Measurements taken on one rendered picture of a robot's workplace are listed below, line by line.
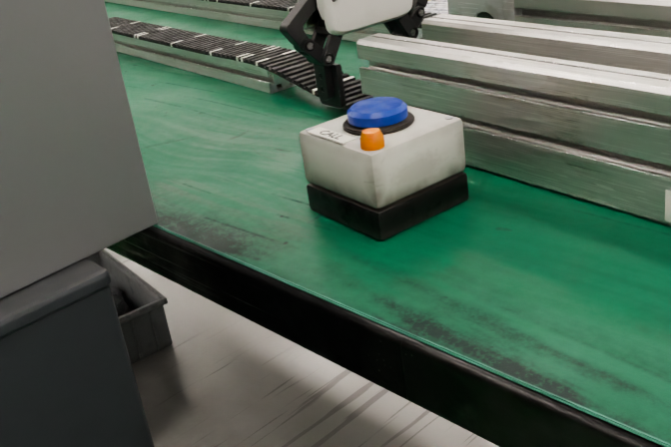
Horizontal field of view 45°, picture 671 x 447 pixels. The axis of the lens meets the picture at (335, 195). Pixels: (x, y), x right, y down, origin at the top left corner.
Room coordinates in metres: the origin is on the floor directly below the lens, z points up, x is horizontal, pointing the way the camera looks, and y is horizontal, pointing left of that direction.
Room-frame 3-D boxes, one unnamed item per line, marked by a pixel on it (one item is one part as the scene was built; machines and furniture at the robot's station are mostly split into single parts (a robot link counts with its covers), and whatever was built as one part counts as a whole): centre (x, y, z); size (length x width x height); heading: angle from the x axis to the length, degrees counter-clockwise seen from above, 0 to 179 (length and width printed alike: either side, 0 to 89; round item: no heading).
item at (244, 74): (1.25, 0.30, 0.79); 0.96 x 0.04 x 0.03; 34
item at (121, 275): (1.34, 0.50, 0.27); 0.31 x 0.21 x 0.10; 34
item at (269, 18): (1.36, 0.15, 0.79); 0.96 x 0.04 x 0.03; 34
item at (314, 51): (0.70, 0.00, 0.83); 0.03 x 0.03 x 0.07; 34
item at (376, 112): (0.52, -0.04, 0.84); 0.04 x 0.04 x 0.02
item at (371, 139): (0.47, -0.03, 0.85); 0.02 x 0.02 x 0.01
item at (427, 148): (0.52, -0.04, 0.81); 0.10 x 0.08 x 0.06; 124
